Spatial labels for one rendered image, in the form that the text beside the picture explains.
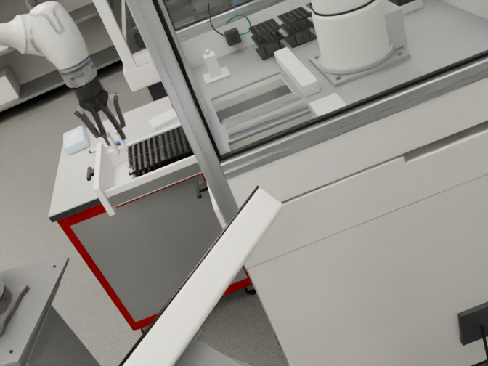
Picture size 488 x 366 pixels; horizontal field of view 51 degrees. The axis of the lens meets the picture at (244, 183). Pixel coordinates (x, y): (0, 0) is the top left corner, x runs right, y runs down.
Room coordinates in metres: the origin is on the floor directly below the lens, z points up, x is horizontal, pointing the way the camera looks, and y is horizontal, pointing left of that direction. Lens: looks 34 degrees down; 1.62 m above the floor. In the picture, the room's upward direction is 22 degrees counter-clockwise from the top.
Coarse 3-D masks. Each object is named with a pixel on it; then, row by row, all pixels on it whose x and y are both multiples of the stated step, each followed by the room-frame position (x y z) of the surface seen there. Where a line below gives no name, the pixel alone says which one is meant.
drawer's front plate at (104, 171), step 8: (96, 152) 1.51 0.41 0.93; (104, 152) 1.54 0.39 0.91; (96, 160) 1.45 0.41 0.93; (104, 160) 1.49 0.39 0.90; (96, 168) 1.40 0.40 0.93; (104, 168) 1.44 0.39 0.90; (112, 168) 1.52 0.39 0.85; (96, 176) 1.35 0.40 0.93; (104, 176) 1.39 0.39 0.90; (112, 176) 1.47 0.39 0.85; (96, 184) 1.31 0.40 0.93; (104, 184) 1.35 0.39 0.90; (112, 184) 1.42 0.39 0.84; (96, 192) 1.29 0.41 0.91; (104, 192) 1.31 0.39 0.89; (104, 200) 1.29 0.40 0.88; (112, 208) 1.29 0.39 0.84
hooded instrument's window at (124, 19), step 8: (112, 0) 2.25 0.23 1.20; (120, 0) 2.25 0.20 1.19; (96, 8) 2.28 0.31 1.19; (112, 8) 2.25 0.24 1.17; (120, 8) 2.25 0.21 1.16; (128, 8) 2.25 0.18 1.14; (120, 16) 2.25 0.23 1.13; (128, 16) 2.25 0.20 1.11; (120, 24) 2.25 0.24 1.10; (128, 24) 2.25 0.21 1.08; (128, 32) 2.25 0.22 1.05; (136, 32) 2.25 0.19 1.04; (128, 40) 2.25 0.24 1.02; (136, 40) 2.25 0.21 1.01; (136, 48) 2.25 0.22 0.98; (144, 48) 2.25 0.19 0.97
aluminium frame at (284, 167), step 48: (144, 0) 0.88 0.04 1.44; (192, 96) 0.90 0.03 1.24; (384, 96) 0.90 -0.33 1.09; (432, 96) 0.88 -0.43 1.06; (480, 96) 0.89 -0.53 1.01; (192, 144) 0.88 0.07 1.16; (288, 144) 0.88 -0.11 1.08; (336, 144) 0.89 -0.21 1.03; (384, 144) 0.89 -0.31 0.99; (240, 192) 0.89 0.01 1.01; (288, 192) 0.89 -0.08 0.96
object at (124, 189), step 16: (128, 144) 1.55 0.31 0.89; (112, 160) 1.55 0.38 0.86; (128, 160) 1.55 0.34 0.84; (192, 160) 1.31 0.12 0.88; (128, 176) 1.45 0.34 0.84; (144, 176) 1.31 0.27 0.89; (160, 176) 1.31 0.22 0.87; (176, 176) 1.31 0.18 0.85; (112, 192) 1.31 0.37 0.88; (128, 192) 1.31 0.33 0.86; (144, 192) 1.31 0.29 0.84
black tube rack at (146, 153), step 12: (168, 132) 1.52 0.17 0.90; (180, 132) 1.48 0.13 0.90; (144, 144) 1.50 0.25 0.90; (156, 144) 1.47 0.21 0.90; (168, 144) 1.43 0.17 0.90; (180, 144) 1.40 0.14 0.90; (144, 156) 1.42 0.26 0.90; (156, 156) 1.39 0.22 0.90; (168, 156) 1.36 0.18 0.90; (180, 156) 1.39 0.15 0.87; (144, 168) 1.35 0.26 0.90; (156, 168) 1.37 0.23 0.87
